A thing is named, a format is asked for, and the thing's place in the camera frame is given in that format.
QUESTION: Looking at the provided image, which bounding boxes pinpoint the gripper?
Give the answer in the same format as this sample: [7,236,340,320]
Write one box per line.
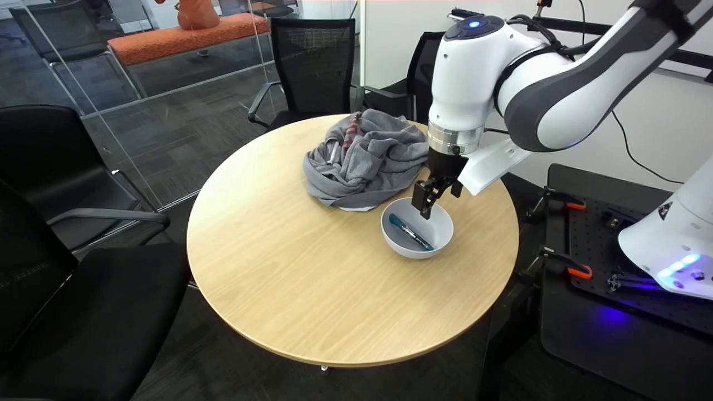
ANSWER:
[412,146,470,220]

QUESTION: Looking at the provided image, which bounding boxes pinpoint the green marker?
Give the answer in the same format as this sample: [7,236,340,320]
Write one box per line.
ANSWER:
[388,213,436,252]

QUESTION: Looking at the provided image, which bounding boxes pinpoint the grey bowl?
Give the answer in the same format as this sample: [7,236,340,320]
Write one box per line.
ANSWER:
[380,197,455,260]

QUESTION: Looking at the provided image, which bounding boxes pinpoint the grey hooded sweatshirt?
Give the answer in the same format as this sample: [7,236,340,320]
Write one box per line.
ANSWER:
[302,109,431,212]

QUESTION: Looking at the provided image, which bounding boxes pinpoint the black and orange clamp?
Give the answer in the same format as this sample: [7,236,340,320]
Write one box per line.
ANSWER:
[520,245,594,282]
[525,188,587,222]

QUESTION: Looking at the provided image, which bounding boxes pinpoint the black mesh office chair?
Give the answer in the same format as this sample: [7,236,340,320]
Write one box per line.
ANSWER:
[247,17,366,132]

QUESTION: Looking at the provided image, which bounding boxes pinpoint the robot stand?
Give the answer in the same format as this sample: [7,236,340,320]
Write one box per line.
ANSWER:
[538,163,713,401]

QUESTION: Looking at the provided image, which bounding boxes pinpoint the orange upholstered bench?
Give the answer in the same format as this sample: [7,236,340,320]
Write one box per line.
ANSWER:
[106,12,272,99]

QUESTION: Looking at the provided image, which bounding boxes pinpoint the orange bag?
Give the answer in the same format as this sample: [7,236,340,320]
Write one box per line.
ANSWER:
[176,0,221,31]

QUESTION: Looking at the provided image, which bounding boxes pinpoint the black armchair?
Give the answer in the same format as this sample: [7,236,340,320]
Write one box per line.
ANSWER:
[0,104,171,252]
[0,178,194,401]

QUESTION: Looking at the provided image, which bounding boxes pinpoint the black cable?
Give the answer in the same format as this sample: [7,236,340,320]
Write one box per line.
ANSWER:
[611,110,684,185]

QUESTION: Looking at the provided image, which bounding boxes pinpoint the grey metal frame chair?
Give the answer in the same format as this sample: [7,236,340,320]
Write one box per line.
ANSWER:
[8,0,144,116]

